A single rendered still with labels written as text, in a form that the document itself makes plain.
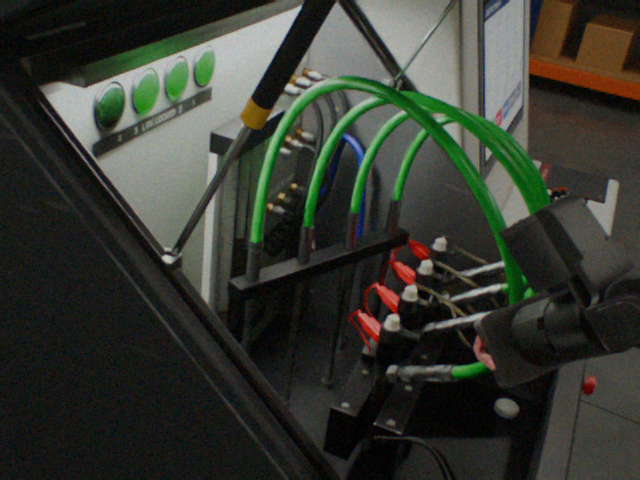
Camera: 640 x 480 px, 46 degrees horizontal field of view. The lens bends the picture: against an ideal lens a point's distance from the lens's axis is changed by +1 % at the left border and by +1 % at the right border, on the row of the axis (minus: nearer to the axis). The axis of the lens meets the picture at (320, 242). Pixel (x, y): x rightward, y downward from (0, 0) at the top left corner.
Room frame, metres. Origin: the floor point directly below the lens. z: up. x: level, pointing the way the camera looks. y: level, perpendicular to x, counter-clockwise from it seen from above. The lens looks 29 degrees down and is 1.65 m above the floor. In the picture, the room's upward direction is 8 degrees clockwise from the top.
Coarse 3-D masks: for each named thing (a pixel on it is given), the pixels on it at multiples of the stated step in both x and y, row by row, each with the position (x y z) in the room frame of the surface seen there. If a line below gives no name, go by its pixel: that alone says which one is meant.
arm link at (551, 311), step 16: (560, 288) 0.51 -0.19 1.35; (576, 288) 0.50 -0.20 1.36; (560, 304) 0.52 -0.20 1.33; (576, 304) 0.50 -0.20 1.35; (544, 320) 0.52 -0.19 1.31; (560, 320) 0.51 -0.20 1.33; (576, 320) 0.49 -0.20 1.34; (560, 336) 0.50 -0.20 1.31; (576, 336) 0.49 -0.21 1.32; (592, 336) 0.48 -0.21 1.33; (560, 352) 0.51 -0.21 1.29; (576, 352) 0.50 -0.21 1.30; (592, 352) 0.49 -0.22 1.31
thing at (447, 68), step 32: (352, 0) 1.20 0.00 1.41; (384, 0) 1.18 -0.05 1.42; (416, 0) 1.17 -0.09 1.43; (448, 0) 1.15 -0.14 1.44; (384, 32) 1.18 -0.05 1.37; (416, 32) 1.17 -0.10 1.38; (448, 32) 1.15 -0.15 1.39; (416, 64) 1.16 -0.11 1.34; (448, 64) 1.15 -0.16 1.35; (448, 96) 1.14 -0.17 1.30; (448, 128) 1.14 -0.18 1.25
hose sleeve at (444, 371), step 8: (400, 368) 0.68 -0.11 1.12; (408, 368) 0.68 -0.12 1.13; (416, 368) 0.67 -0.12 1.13; (424, 368) 0.66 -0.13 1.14; (432, 368) 0.66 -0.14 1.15; (440, 368) 0.65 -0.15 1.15; (448, 368) 0.64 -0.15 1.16; (400, 376) 0.67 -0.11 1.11; (408, 376) 0.67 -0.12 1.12; (416, 376) 0.66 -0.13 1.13; (424, 376) 0.65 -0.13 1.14; (432, 376) 0.65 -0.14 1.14; (440, 376) 0.64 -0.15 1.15; (448, 376) 0.64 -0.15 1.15
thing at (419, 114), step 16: (336, 80) 0.78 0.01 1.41; (352, 80) 0.77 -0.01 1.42; (368, 80) 0.76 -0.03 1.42; (304, 96) 0.81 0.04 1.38; (384, 96) 0.74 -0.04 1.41; (400, 96) 0.73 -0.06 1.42; (288, 112) 0.82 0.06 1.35; (416, 112) 0.71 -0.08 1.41; (288, 128) 0.83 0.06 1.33; (432, 128) 0.69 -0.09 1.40; (272, 144) 0.84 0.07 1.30; (448, 144) 0.68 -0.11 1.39; (272, 160) 0.84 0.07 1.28; (464, 160) 0.67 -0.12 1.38; (464, 176) 0.66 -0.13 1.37; (480, 176) 0.66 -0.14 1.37; (480, 192) 0.65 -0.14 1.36; (256, 208) 0.85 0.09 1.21; (496, 208) 0.64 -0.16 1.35; (256, 224) 0.85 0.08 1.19; (496, 224) 0.63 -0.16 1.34; (256, 240) 0.85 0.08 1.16; (496, 240) 0.63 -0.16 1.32; (512, 272) 0.62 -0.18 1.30; (512, 288) 0.61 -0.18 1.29; (464, 368) 0.63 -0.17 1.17; (480, 368) 0.62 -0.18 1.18
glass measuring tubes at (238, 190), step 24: (240, 120) 0.94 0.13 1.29; (216, 144) 0.88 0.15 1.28; (264, 144) 0.99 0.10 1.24; (216, 168) 0.89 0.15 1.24; (240, 168) 0.92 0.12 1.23; (216, 192) 0.89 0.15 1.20; (240, 192) 0.92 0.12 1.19; (216, 216) 0.89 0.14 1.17; (240, 216) 0.92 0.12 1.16; (264, 216) 0.99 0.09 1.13; (216, 240) 0.90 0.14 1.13; (240, 240) 0.93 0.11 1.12; (216, 264) 0.90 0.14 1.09; (240, 264) 0.93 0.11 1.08; (216, 288) 0.90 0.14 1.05; (216, 312) 0.89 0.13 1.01; (240, 312) 0.96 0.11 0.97; (240, 336) 0.93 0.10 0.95
